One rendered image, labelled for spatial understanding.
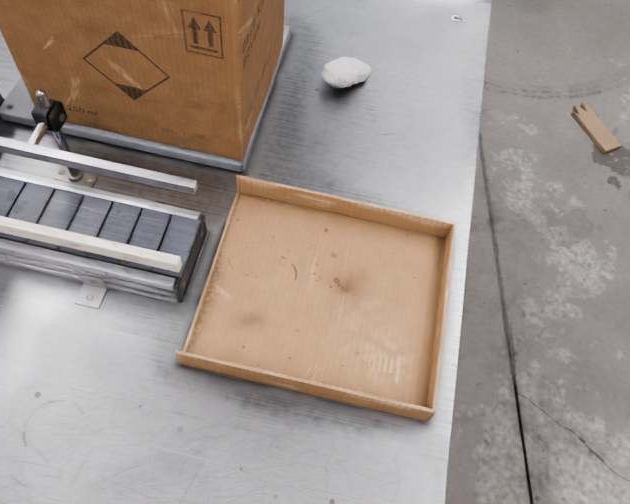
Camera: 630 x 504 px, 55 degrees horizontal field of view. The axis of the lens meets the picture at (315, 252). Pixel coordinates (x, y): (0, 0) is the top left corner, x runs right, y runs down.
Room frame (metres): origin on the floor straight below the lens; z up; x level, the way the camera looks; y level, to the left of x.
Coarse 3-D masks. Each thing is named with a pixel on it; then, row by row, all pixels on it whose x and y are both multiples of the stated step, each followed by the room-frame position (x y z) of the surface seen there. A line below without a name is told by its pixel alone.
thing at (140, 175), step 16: (0, 144) 0.41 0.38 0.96; (16, 144) 0.41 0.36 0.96; (32, 144) 0.41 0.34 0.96; (48, 160) 0.40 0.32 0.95; (64, 160) 0.40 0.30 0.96; (80, 160) 0.40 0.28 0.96; (96, 160) 0.41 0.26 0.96; (112, 176) 0.40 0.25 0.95; (128, 176) 0.39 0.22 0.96; (144, 176) 0.39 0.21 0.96; (160, 176) 0.40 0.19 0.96; (176, 176) 0.40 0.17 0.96; (192, 192) 0.39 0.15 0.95
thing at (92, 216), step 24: (0, 192) 0.39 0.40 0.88; (24, 192) 0.40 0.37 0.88; (48, 192) 0.40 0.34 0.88; (72, 192) 0.41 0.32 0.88; (24, 216) 0.36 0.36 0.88; (48, 216) 0.37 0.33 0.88; (72, 216) 0.37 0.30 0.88; (96, 216) 0.38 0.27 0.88; (120, 216) 0.39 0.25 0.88; (144, 216) 0.39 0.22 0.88; (168, 216) 0.40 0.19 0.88; (24, 240) 0.33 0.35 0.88; (120, 240) 0.35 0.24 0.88; (144, 240) 0.36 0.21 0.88; (168, 240) 0.36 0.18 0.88; (192, 240) 0.37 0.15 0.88; (120, 264) 0.33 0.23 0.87
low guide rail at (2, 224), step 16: (0, 224) 0.33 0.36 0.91; (16, 224) 0.33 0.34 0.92; (32, 224) 0.34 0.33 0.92; (48, 240) 0.32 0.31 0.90; (64, 240) 0.32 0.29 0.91; (80, 240) 0.33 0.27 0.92; (96, 240) 0.33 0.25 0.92; (112, 256) 0.32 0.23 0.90; (128, 256) 0.32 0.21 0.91; (144, 256) 0.32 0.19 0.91; (160, 256) 0.32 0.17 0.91; (176, 256) 0.32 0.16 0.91
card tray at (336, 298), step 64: (256, 192) 0.48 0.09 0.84; (256, 256) 0.39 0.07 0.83; (320, 256) 0.40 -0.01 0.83; (384, 256) 0.42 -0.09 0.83; (448, 256) 0.42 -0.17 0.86; (256, 320) 0.30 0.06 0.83; (320, 320) 0.31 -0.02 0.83; (384, 320) 0.33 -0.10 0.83; (320, 384) 0.22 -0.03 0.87; (384, 384) 0.24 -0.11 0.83
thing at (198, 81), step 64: (0, 0) 0.54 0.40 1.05; (64, 0) 0.54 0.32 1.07; (128, 0) 0.53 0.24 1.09; (192, 0) 0.53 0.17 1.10; (256, 0) 0.60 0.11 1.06; (64, 64) 0.54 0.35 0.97; (128, 64) 0.53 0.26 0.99; (192, 64) 0.53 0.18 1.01; (256, 64) 0.60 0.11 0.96; (128, 128) 0.53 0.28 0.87; (192, 128) 0.53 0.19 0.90
